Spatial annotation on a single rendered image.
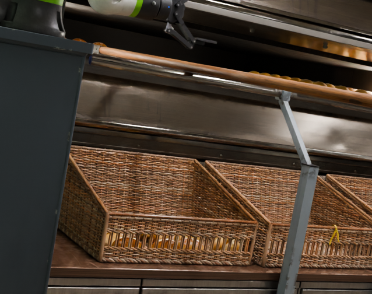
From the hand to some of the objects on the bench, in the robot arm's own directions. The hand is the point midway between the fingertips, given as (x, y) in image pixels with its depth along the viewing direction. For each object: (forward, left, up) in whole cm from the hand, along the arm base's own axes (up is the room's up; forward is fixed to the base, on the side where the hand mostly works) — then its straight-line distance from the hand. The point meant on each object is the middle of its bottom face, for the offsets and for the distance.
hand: (215, 18), depth 214 cm
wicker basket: (+65, +28, -76) cm, 104 cm away
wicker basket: (+6, +29, -76) cm, 82 cm away
